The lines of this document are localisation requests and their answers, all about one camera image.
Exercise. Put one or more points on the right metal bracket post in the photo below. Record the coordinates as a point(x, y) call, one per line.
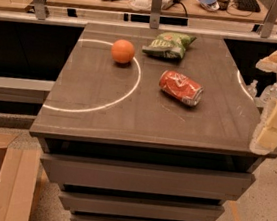
point(268, 24)

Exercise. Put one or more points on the middle metal bracket post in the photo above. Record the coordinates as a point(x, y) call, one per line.
point(155, 14)

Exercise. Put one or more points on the clear plastic bottle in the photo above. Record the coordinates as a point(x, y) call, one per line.
point(252, 90)
point(269, 92)

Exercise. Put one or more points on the black keyboard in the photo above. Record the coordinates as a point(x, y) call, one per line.
point(247, 5)

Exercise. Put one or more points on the orange fruit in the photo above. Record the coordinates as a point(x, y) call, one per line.
point(122, 51)

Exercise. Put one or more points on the green chip bag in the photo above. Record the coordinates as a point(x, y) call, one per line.
point(169, 45)

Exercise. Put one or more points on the white round object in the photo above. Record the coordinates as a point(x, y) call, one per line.
point(139, 4)

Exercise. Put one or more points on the red coke can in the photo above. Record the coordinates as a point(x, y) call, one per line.
point(181, 87)

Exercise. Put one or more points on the grey drawer cabinet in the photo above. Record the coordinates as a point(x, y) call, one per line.
point(121, 149)

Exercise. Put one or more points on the cardboard box with items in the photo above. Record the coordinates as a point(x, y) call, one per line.
point(18, 172)

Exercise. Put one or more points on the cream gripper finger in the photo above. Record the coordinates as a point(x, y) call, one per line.
point(268, 64)
point(264, 139)

